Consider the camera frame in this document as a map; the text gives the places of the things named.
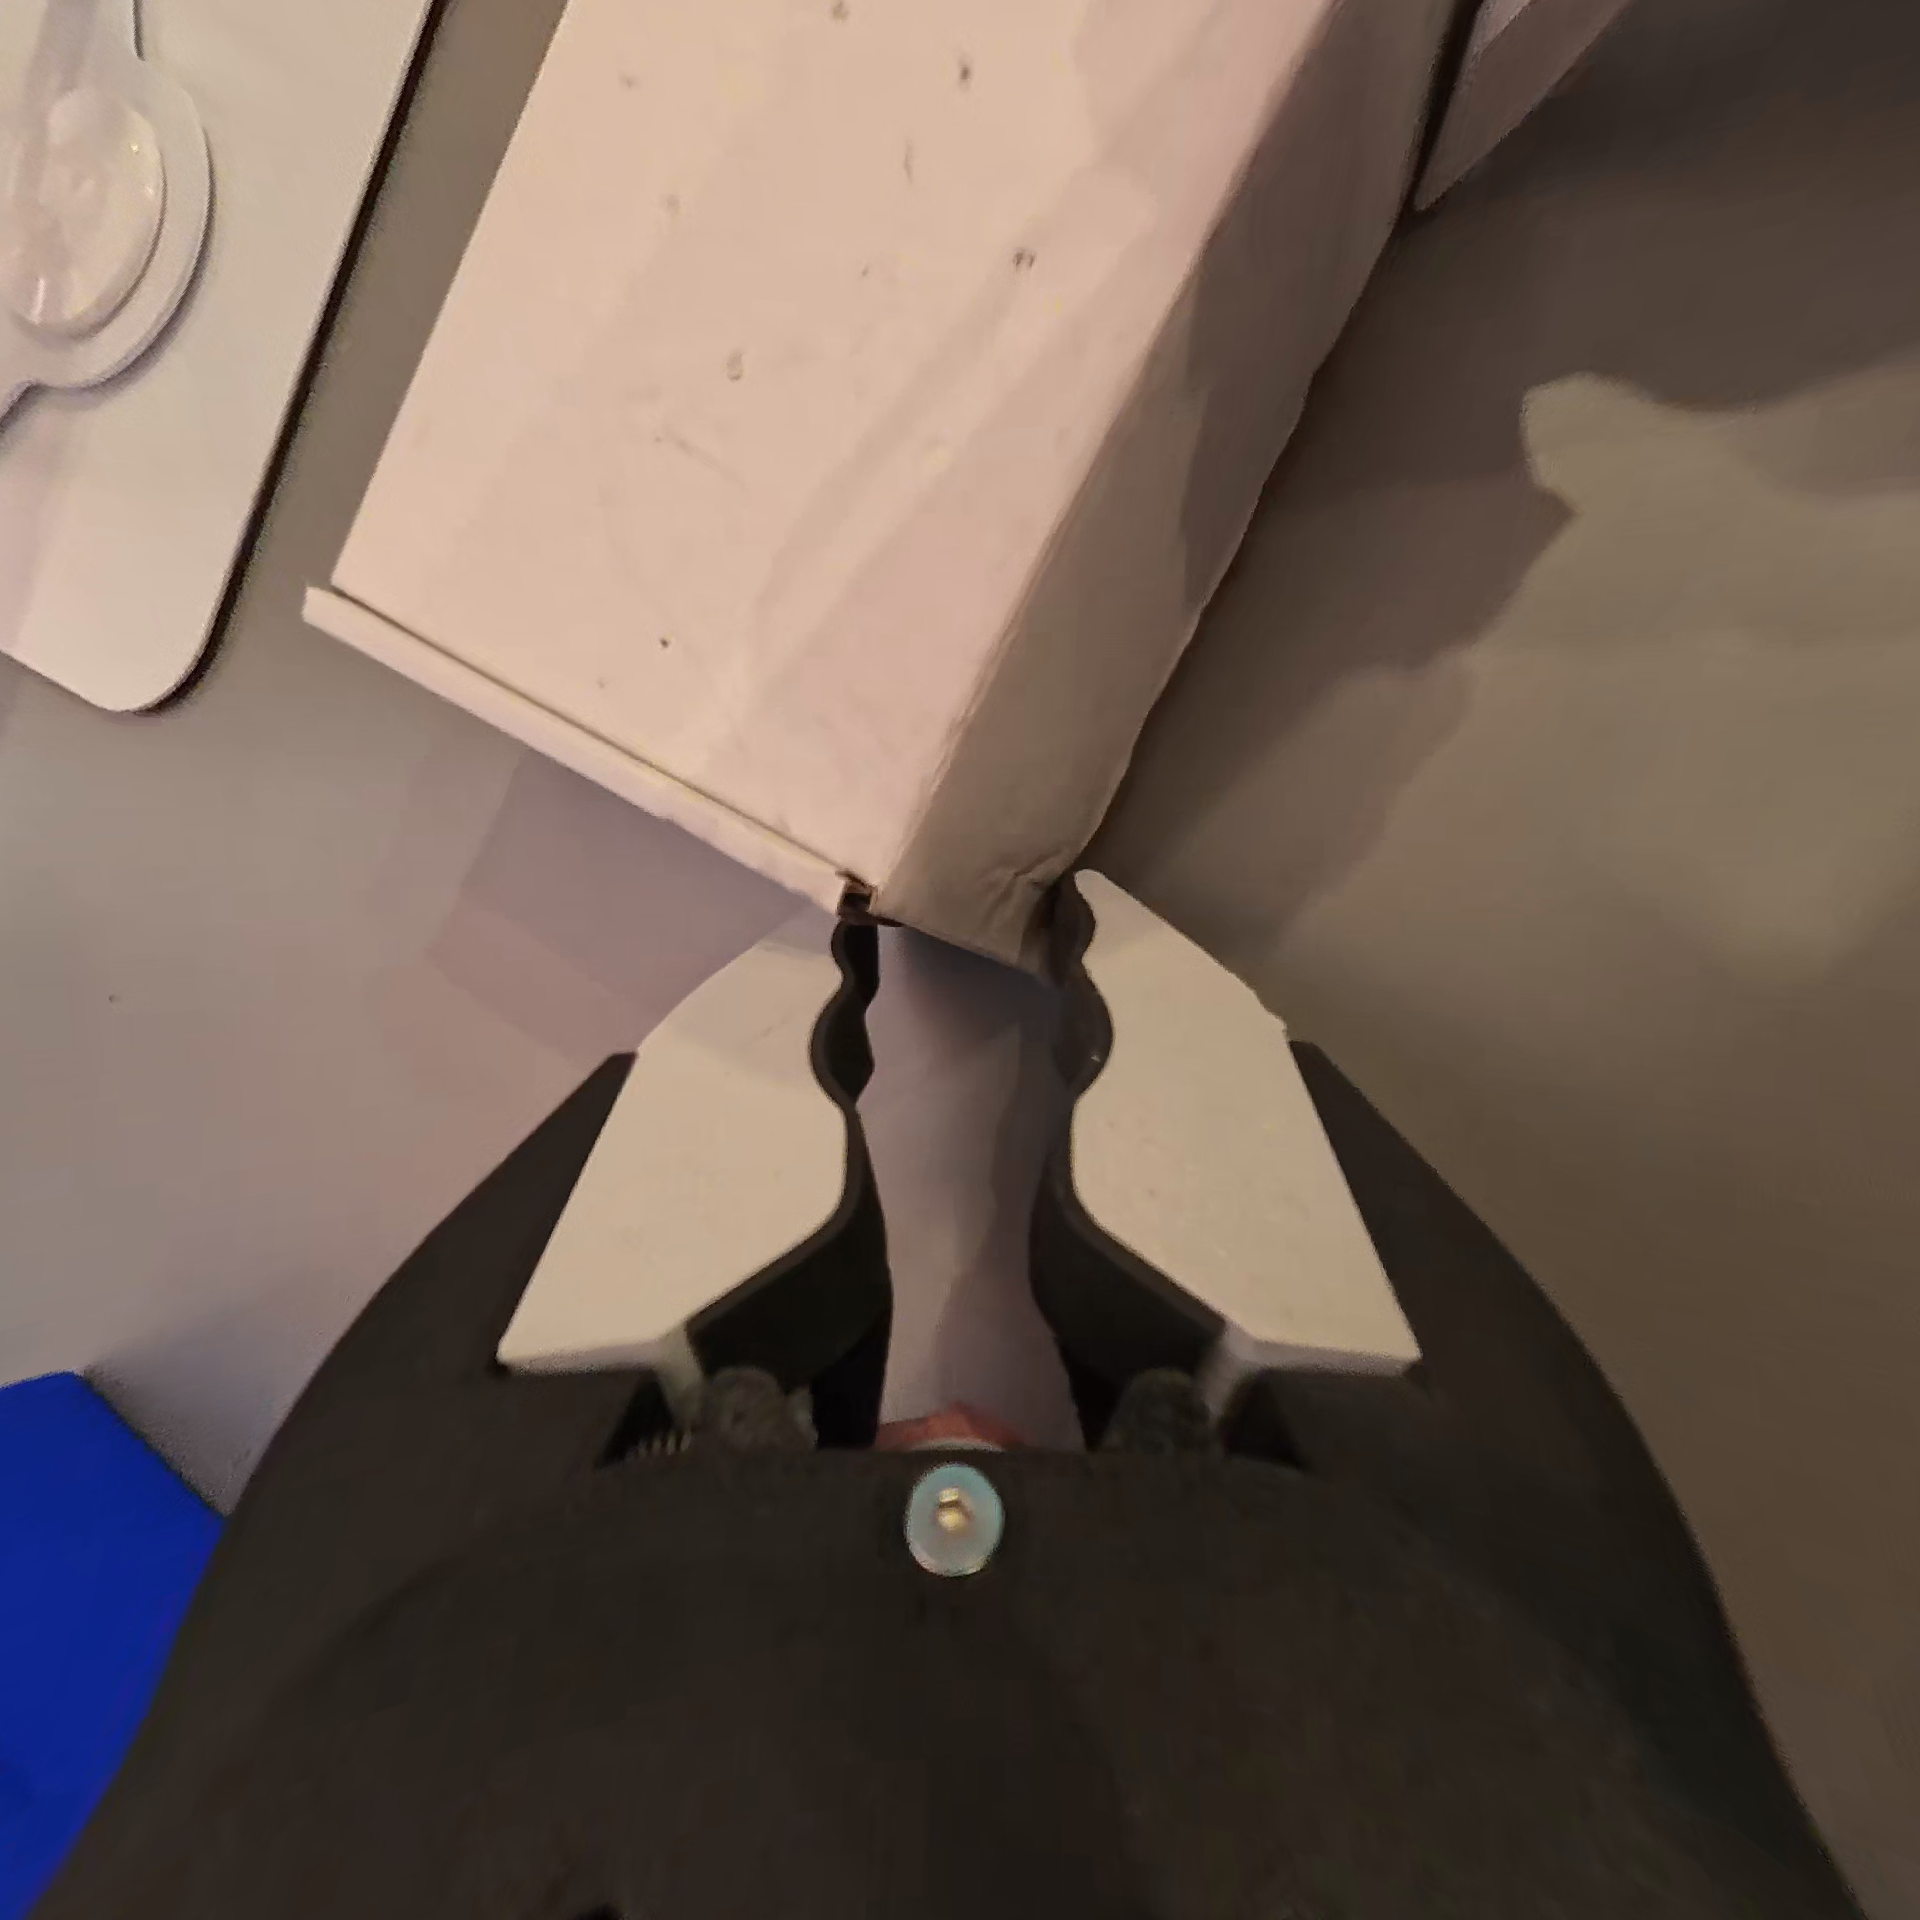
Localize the blue plastic bin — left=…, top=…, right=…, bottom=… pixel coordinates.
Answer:
left=0, top=1372, right=226, bottom=1920

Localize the white cardboard box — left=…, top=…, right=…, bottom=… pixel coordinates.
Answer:
left=304, top=0, right=1480, bottom=968

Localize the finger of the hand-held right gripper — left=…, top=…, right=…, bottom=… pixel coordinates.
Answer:
left=1411, top=0, right=1615, bottom=212

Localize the white lamp base plate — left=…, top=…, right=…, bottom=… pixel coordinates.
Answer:
left=0, top=0, right=454, bottom=714

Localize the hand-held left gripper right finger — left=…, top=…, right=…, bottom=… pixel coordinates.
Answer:
left=1027, top=870, right=1424, bottom=1452

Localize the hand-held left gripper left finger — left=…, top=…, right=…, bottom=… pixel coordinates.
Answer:
left=497, top=914, right=896, bottom=1452

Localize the white round stand base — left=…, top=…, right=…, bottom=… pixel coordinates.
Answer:
left=0, top=0, right=218, bottom=436

